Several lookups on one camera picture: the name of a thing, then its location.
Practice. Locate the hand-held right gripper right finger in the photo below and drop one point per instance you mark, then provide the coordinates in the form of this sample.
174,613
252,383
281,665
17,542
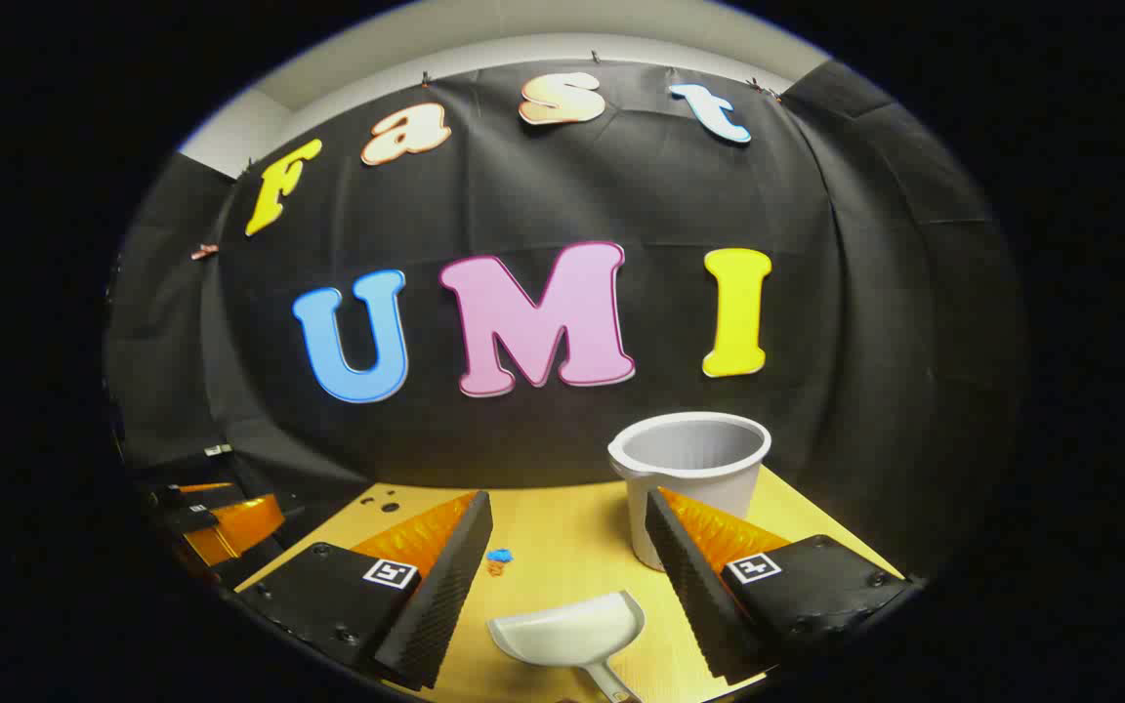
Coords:
694,586

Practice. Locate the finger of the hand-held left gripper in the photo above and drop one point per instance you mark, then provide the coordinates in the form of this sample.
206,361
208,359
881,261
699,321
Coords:
201,486
240,527

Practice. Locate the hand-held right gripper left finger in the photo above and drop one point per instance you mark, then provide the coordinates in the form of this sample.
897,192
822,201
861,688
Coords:
445,586

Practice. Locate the blue paper ball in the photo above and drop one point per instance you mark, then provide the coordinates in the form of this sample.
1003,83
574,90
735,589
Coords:
500,557

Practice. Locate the white ribbed garbage bin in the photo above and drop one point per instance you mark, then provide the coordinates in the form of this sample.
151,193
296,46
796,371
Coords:
689,469

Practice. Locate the white plastic dustpan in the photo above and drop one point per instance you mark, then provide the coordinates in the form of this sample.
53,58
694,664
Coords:
572,630

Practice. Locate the copper metal clip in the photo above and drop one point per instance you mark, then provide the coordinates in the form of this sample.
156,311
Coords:
203,251

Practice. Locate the black backdrop cloth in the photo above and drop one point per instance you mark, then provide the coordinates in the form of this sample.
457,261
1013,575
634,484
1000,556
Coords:
621,195

